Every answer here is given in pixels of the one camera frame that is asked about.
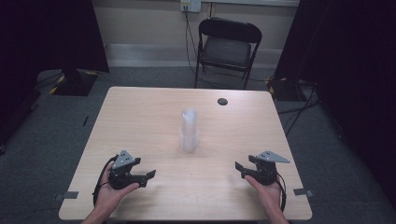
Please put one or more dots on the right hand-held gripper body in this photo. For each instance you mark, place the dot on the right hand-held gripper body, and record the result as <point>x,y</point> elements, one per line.
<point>264,172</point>

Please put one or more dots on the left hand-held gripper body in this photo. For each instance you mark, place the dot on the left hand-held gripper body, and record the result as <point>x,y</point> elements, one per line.
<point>120,174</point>

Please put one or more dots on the person's left hand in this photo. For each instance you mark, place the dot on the person's left hand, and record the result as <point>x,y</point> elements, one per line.
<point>109,194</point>

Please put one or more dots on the person's right hand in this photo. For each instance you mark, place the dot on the person's right hand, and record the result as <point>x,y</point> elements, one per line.
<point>267,196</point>

